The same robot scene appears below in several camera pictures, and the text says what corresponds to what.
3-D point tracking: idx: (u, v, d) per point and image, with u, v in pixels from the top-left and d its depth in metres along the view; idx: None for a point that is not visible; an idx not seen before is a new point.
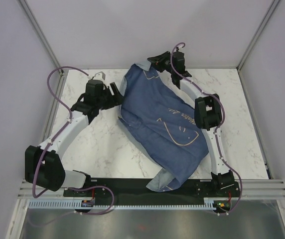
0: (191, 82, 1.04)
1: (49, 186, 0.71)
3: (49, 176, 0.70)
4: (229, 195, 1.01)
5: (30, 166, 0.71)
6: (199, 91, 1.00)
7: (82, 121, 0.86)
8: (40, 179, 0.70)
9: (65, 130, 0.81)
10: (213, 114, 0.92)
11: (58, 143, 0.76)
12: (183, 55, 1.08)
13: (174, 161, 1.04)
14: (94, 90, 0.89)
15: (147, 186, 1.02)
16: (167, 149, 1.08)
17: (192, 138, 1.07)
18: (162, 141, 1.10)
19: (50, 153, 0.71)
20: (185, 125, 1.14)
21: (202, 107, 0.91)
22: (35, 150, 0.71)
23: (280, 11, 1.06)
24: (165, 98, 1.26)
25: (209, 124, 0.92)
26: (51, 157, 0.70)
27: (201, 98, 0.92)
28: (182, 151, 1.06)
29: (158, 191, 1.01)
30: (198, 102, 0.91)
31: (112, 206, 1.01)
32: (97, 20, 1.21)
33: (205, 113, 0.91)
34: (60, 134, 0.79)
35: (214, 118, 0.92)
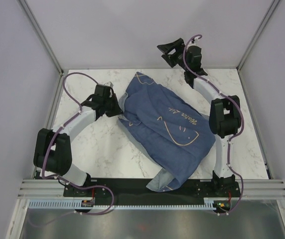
0: (207, 82, 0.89)
1: (58, 169, 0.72)
3: (59, 158, 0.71)
4: (229, 194, 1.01)
5: (41, 147, 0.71)
6: (216, 92, 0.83)
7: (91, 114, 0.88)
8: (49, 162, 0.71)
9: (75, 119, 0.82)
10: (232, 120, 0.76)
11: (69, 129, 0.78)
12: (199, 51, 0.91)
13: (174, 161, 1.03)
14: (103, 90, 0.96)
15: (147, 186, 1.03)
16: (167, 148, 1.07)
17: (192, 138, 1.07)
18: (162, 141, 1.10)
19: (61, 135, 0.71)
20: (185, 125, 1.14)
21: (219, 110, 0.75)
22: (46, 132, 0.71)
23: (281, 11, 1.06)
24: (165, 99, 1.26)
25: (226, 130, 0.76)
26: (62, 139, 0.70)
27: (217, 100, 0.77)
28: (183, 151, 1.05)
29: (158, 191, 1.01)
30: (214, 104, 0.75)
31: (112, 206, 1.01)
32: (97, 20, 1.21)
33: (222, 117, 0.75)
34: (71, 121, 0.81)
35: (233, 125, 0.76)
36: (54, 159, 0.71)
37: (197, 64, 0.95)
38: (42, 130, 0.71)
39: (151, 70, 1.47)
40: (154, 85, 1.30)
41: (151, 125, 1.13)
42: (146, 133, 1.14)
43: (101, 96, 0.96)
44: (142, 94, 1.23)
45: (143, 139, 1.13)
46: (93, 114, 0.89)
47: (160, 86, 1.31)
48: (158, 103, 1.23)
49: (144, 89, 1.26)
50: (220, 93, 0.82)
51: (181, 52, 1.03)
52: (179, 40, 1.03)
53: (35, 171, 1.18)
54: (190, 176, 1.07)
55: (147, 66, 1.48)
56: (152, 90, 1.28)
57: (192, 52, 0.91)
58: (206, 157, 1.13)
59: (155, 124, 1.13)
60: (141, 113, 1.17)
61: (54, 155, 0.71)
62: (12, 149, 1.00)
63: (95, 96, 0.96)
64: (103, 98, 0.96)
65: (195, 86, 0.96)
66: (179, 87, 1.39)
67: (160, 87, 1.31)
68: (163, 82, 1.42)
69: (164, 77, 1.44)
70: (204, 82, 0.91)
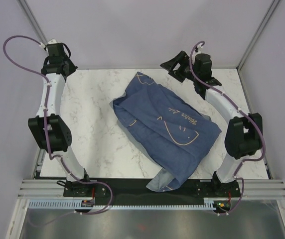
0: (221, 95, 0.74)
1: (65, 142, 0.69)
3: (61, 133, 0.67)
4: (229, 195, 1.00)
5: (38, 134, 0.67)
6: (235, 108, 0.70)
7: (61, 79, 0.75)
8: (54, 140, 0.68)
9: (51, 93, 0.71)
10: (251, 140, 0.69)
11: (53, 106, 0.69)
12: (208, 58, 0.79)
13: (174, 161, 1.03)
14: (58, 48, 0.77)
15: (147, 186, 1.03)
16: (167, 149, 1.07)
17: (192, 138, 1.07)
18: (162, 141, 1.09)
19: (51, 115, 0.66)
20: (185, 125, 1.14)
21: (238, 130, 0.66)
22: (35, 119, 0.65)
23: (281, 11, 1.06)
24: (165, 99, 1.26)
25: (244, 151, 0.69)
26: (54, 118, 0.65)
27: (236, 118, 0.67)
28: (183, 151, 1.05)
29: (159, 191, 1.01)
30: (235, 126, 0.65)
31: (108, 206, 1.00)
32: (97, 20, 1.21)
33: (241, 138, 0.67)
34: (48, 97, 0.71)
35: (252, 146, 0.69)
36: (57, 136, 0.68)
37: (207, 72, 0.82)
38: (29, 120, 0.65)
39: (151, 70, 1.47)
40: (154, 85, 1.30)
41: (151, 125, 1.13)
42: (146, 133, 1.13)
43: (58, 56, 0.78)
44: (142, 94, 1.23)
45: (142, 139, 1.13)
46: (61, 78, 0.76)
47: (160, 86, 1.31)
48: (158, 104, 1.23)
49: (144, 89, 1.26)
50: (239, 110, 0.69)
51: (187, 64, 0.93)
52: (181, 53, 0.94)
53: (35, 171, 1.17)
54: (190, 176, 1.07)
55: (147, 66, 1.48)
56: (153, 90, 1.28)
57: (200, 59, 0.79)
58: (206, 157, 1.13)
59: (155, 124, 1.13)
60: (141, 114, 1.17)
61: (55, 132, 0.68)
62: (12, 149, 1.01)
63: (52, 58, 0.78)
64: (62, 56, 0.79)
65: (207, 97, 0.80)
66: (179, 87, 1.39)
67: (160, 87, 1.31)
68: (163, 82, 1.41)
69: (165, 77, 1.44)
70: (218, 94, 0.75)
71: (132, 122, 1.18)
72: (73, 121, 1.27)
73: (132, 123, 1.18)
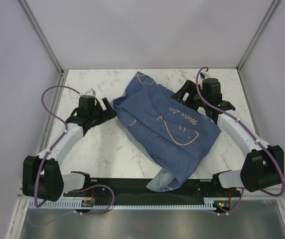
0: (236, 121, 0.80)
1: (50, 195, 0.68)
3: (48, 184, 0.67)
4: (229, 195, 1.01)
5: (28, 176, 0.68)
6: (253, 139, 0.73)
7: (77, 131, 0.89)
8: (40, 189, 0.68)
9: (61, 141, 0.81)
10: (271, 175, 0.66)
11: (56, 152, 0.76)
12: (215, 80, 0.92)
13: (174, 161, 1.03)
14: (87, 103, 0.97)
15: (147, 186, 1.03)
16: (167, 149, 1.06)
17: (192, 138, 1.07)
18: (162, 141, 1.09)
19: (48, 161, 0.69)
20: (185, 125, 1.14)
21: (258, 164, 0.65)
22: (33, 160, 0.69)
23: (281, 11, 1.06)
24: (165, 99, 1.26)
25: (264, 187, 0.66)
26: (49, 166, 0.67)
27: (255, 152, 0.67)
28: (182, 151, 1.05)
29: (159, 191, 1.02)
30: (253, 160, 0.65)
31: (111, 206, 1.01)
32: (97, 20, 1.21)
33: (261, 173, 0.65)
34: (56, 144, 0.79)
35: (272, 181, 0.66)
36: (44, 187, 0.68)
37: (216, 97, 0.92)
38: (26, 159, 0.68)
39: (150, 70, 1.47)
40: (154, 85, 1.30)
41: (151, 125, 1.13)
42: (147, 133, 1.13)
43: (86, 109, 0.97)
44: (143, 94, 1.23)
45: (143, 139, 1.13)
46: (78, 130, 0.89)
47: (160, 87, 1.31)
48: (158, 104, 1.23)
49: (145, 89, 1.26)
50: (257, 142, 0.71)
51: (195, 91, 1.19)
52: (187, 83, 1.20)
53: None
54: (190, 176, 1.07)
55: (147, 65, 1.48)
56: (153, 90, 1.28)
57: (209, 84, 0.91)
58: (206, 157, 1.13)
59: (155, 124, 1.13)
60: (141, 114, 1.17)
61: (44, 182, 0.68)
62: (12, 149, 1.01)
63: (80, 110, 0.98)
64: (88, 111, 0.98)
65: (220, 122, 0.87)
66: (179, 87, 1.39)
67: (160, 87, 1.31)
68: (163, 82, 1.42)
69: (165, 77, 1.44)
70: (232, 121, 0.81)
71: (133, 123, 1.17)
72: None
73: (132, 124, 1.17)
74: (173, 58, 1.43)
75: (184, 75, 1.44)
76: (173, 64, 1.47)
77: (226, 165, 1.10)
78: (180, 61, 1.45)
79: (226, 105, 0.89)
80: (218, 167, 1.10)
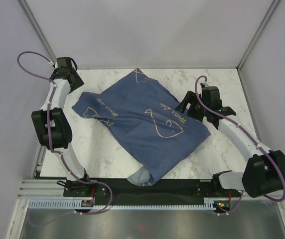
0: (237, 127, 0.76)
1: (65, 138, 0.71)
3: (61, 128, 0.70)
4: (229, 195, 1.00)
5: (39, 127, 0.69)
6: (254, 143, 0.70)
7: (66, 83, 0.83)
8: (55, 136, 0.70)
9: (56, 93, 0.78)
10: (273, 181, 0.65)
11: (56, 102, 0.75)
12: (215, 87, 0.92)
13: (158, 157, 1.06)
14: (65, 60, 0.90)
15: (128, 179, 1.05)
16: (154, 145, 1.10)
17: (176, 132, 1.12)
18: (149, 136, 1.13)
19: (54, 109, 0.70)
20: (173, 119, 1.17)
21: (259, 170, 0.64)
22: (39, 112, 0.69)
23: (281, 11, 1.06)
24: (158, 96, 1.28)
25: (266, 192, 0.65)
26: (56, 111, 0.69)
27: (256, 157, 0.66)
28: (168, 148, 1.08)
29: (139, 185, 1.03)
30: (254, 165, 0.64)
31: (108, 206, 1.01)
32: (97, 20, 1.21)
33: (262, 178, 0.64)
34: (53, 96, 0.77)
35: (275, 187, 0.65)
36: (59, 132, 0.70)
37: (215, 103, 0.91)
38: (33, 112, 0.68)
39: (150, 70, 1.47)
40: (150, 81, 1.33)
41: (138, 121, 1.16)
42: (133, 129, 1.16)
43: (65, 66, 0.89)
44: (135, 91, 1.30)
45: (135, 135, 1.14)
46: (67, 83, 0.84)
47: (157, 83, 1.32)
48: (149, 100, 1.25)
49: (137, 91, 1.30)
50: (259, 147, 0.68)
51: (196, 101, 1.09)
52: (188, 93, 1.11)
53: (35, 171, 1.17)
54: (190, 176, 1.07)
55: (147, 65, 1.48)
56: (147, 88, 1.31)
57: (209, 90, 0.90)
58: (206, 157, 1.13)
59: (144, 118, 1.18)
60: (129, 113, 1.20)
61: (57, 129, 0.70)
62: (12, 149, 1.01)
63: (60, 68, 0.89)
64: (69, 68, 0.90)
65: (220, 127, 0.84)
66: (179, 87, 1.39)
67: (156, 84, 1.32)
68: (163, 82, 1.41)
69: (164, 77, 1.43)
70: (233, 126, 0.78)
71: (109, 122, 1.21)
72: (73, 121, 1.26)
73: (108, 123, 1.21)
74: (173, 58, 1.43)
75: (184, 75, 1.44)
76: (173, 64, 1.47)
77: (226, 165, 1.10)
78: (180, 62, 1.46)
79: (227, 110, 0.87)
80: (218, 167, 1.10)
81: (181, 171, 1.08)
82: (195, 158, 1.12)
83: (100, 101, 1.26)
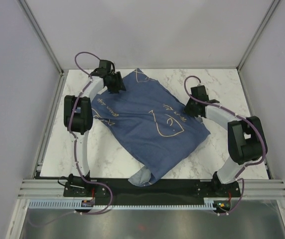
0: (219, 107, 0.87)
1: (85, 125, 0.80)
3: (84, 115, 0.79)
4: (229, 195, 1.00)
5: (67, 109, 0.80)
6: (233, 115, 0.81)
7: (100, 82, 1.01)
8: (76, 121, 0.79)
9: (90, 86, 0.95)
10: (254, 145, 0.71)
11: (87, 93, 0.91)
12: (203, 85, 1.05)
13: (159, 156, 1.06)
14: (106, 63, 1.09)
15: (128, 179, 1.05)
16: (155, 144, 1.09)
17: (177, 131, 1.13)
18: (150, 135, 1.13)
19: (83, 98, 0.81)
20: (174, 118, 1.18)
21: (238, 132, 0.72)
22: (71, 97, 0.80)
23: (280, 12, 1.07)
24: (159, 96, 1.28)
25: (249, 157, 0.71)
26: (85, 100, 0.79)
27: (234, 121, 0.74)
28: (169, 146, 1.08)
29: (139, 186, 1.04)
30: (232, 127, 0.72)
31: (110, 206, 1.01)
32: (97, 20, 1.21)
33: (242, 141, 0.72)
34: (87, 87, 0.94)
35: (256, 150, 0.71)
36: (80, 118, 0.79)
37: (204, 97, 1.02)
38: (67, 95, 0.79)
39: (150, 70, 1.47)
40: (151, 81, 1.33)
41: (139, 121, 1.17)
42: (133, 128, 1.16)
43: (104, 68, 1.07)
44: (136, 91, 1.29)
45: (136, 135, 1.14)
46: (100, 82, 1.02)
47: (157, 83, 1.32)
48: (150, 100, 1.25)
49: (137, 90, 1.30)
50: (236, 115, 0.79)
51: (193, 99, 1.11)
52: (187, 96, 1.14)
53: (35, 171, 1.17)
54: (190, 176, 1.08)
55: (147, 65, 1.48)
56: (147, 88, 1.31)
57: (196, 87, 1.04)
58: (206, 157, 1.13)
59: (145, 118, 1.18)
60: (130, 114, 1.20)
61: (80, 115, 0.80)
62: (12, 149, 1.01)
63: (100, 68, 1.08)
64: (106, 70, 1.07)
65: (208, 114, 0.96)
66: (179, 87, 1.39)
67: (157, 84, 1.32)
68: (163, 82, 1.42)
69: (164, 77, 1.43)
70: (216, 108, 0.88)
71: (111, 122, 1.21)
72: None
73: (110, 124, 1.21)
74: (173, 58, 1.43)
75: (184, 75, 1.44)
76: (173, 64, 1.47)
77: None
78: (180, 62, 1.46)
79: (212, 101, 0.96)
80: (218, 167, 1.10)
81: (181, 171, 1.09)
82: (195, 158, 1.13)
83: (100, 102, 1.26)
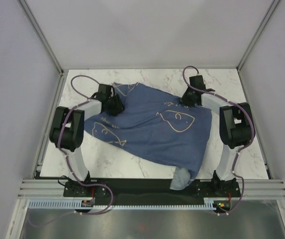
0: (214, 95, 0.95)
1: (73, 141, 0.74)
3: (74, 129, 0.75)
4: (229, 195, 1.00)
5: (57, 122, 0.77)
6: (225, 101, 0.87)
7: (97, 104, 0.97)
8: (65, 135, 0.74)
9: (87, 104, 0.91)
10: (244, 128, 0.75)
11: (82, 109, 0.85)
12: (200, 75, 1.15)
13: (187, 153, 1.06)
14: (106, 88, 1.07)
15: (171, 187, 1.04)
16: (179, 143, 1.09)
17: (190, 121, 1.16)
18: (168, 137, 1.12)
19: (76, 111, 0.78)
20: (180, 111, 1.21)
21: (228, 116, 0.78)
22: (63, 110, 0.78)
23: (280, 12, 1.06)
24: (155, 97, 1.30)
25: (238, 140, 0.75)
26: (77, 113, 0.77)
27: (226, 106, 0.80)
28: (193, 141, 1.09)
29: (184, 188, 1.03)
30: (223, 111, 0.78)
31: (110, 206, 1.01)
32: (97, 19, 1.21)
33: (232, 124, 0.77)
34: (83, 104, 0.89)
35: (245, 134, 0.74)
36: (69, 132, 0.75)
37: (201, 86, 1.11)
38: (59, 107, 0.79)
39: (150, 70, 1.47)
40: (140, 86, 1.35)
41: (150, 126, 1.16)
42: (146, 134, 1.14)
43: (104, 94, 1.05)
44: (130, 97, 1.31)
45: (151, 141, 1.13)
46: (98, 105, 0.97)
47: (145, 86, 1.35)
48: (149, 103, 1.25)
49: (132, 95, 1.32)
50: (228, 101, 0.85)
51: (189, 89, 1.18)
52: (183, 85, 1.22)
53: (35, 171, 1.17)
54: None
55: (147, 65, 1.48)
56: (140, 92, 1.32)
57: (194, 76, 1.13)
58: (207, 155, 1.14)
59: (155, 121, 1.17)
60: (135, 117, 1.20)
61: (69, 130, 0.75)
62: (12, 149, 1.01)
63: (99, 93, 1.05)
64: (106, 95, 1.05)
65: (204, 102, 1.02)
66: (179, 87, 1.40)
67: (145, 87, 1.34)
68: (163, 82, 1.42)
69: (164, 77, 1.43)
70: (212, 96, 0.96)
71: (122, 142, 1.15)
72: None
73: (121, 144, 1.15)
74: (173, 58, 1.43)
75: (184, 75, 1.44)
76: (173, 64, 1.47)
77: None
78: (180, 61, 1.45)
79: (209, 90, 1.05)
80: None
81: None
82: None
83: (105, 120, 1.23)
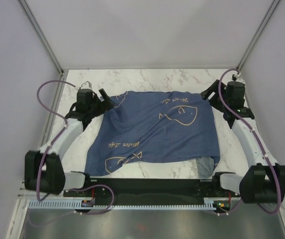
0: (251, 131, 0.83)
1: (54, 188, 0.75)
3: (51, 179, 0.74)
4: (229, 194, 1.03)
5: (30, 172, 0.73)
6: (262, 153, 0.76)
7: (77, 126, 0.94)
8: (44, 185, 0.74)
9: (63, 133, 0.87)
10: (269, 191, 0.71)
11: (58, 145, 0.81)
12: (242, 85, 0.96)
13: (200, 145, 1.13)
14: (85, 97, 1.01)
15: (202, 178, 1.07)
16: (192, 137, 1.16)
17: (194, 112, 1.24)
18: (180, 137, 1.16)
19: (50, 156, 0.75)
20: (181, 105, 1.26)
21: (259, 179, 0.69)
22: (35, 154, 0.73)
23: (281, 11, 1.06)
24: (149, 101, 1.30)
25: (258, 201, 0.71)
26: (52, 159, 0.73)
27: (259, 166, 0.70)
28: (205, 134, 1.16)
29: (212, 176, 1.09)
30: (254, 174, 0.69)
31: (110, 206, 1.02)
32: (97, 19, 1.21)
33: (259, 188, 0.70)
34: (59, 136, 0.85)
35: (269, 197, 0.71)
36: (47, 180, 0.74)
37: (239, 101, 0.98)
38: (28, 152, 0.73)
39: (150, 70, 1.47)
40: (130, 95, 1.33)
41: (159, 130, 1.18)
42: (156, 138, 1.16)
43: (84, 104, 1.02)
44: (126, 104, 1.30)
45: (161, 144, 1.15)
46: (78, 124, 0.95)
47: (135, 92, 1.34)
48: (148, 111, 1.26)
49: (125, 103, 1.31)
50: (265, 157, 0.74)
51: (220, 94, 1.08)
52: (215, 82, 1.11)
53: None
54: (190, 176, 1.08)
55: (147, 66, 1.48)
56: (133, 100, 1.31)
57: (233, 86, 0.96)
58: None
59: (163, 124, 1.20)
60: (138, 123, 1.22)
61: (46, 178, 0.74)
62: (12, 149, 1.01)
63: (79, 104, 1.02)
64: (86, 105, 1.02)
65: (234, 127, 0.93)
66: (179, 87, 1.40)
67: (136, 94, 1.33)
68: (163, 83, 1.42)
69: (164, 77, 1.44)
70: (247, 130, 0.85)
71: (139, 154, 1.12)
72: None
73: (139, 156, 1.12)
74: (173, 58, 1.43)
75: (184, 75, 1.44)
76: (173, 64, 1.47)
77: (227, 165, 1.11)
78: (180, 61, 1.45)
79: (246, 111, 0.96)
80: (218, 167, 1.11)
81: (181, 171, 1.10)
82: None
83: (112, 145, 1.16)
